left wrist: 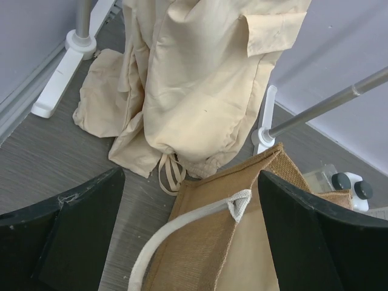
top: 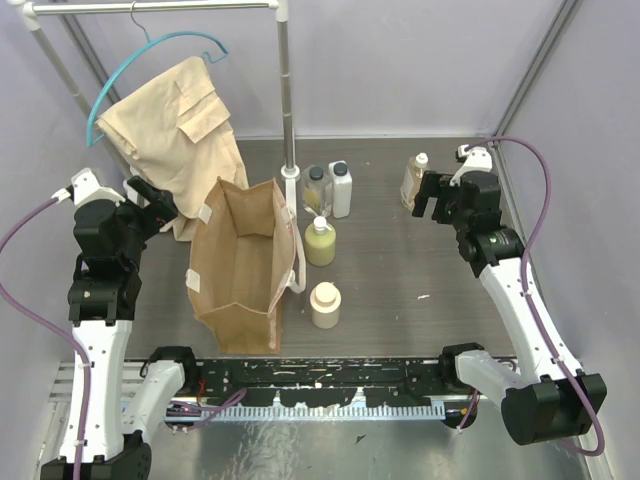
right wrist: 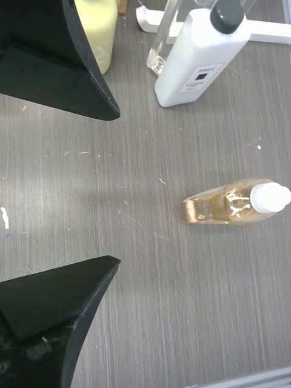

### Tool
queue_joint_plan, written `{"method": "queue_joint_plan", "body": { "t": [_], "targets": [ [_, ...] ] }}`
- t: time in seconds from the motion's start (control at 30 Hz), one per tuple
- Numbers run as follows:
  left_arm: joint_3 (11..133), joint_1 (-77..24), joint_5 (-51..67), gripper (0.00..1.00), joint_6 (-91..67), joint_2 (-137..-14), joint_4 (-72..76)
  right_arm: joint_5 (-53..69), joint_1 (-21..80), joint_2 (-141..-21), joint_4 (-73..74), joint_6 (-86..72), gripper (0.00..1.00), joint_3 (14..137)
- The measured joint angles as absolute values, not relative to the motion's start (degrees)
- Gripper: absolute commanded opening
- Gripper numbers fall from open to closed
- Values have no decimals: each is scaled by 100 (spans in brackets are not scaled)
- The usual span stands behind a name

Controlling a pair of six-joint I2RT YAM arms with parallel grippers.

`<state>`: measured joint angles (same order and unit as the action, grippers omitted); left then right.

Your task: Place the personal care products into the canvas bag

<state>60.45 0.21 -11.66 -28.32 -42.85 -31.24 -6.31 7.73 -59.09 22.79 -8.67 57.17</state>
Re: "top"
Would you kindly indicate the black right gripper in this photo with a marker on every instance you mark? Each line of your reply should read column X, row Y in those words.
column 431, row 186

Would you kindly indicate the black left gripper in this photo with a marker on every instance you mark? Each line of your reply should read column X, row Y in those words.
column 151, row 206

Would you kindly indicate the amber bottle white cap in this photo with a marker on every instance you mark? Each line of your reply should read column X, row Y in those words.
column 417, row 166

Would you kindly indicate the white bottle black cap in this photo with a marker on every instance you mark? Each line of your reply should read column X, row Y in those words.
column 342, row 184

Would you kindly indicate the clear bottle black cap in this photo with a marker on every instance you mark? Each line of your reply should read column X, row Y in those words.
column 317, row 191

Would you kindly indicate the green pump lotion bottle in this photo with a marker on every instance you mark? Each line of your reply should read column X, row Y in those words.
column 320, row 242

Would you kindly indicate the beige bottle wide cap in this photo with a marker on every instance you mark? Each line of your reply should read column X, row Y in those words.
column 325, row 301

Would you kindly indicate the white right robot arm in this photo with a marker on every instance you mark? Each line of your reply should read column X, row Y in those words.
column 549, row 396

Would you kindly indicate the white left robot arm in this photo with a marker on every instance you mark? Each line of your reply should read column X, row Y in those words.
column 103, row 439

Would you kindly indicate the beige cloth garment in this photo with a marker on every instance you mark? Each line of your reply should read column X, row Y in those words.
column 175, row 132

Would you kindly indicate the teal clothes hanger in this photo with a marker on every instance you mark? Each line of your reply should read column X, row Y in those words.
column 125, row 70

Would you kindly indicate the metal clothes rack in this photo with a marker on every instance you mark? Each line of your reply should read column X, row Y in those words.
column 30, row 13

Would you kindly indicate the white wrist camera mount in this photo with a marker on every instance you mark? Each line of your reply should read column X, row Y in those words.
column 471, row 159

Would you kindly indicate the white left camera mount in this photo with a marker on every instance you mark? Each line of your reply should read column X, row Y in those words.
column 85, row 188

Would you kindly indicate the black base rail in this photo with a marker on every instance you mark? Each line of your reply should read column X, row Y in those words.
column 321, row 382

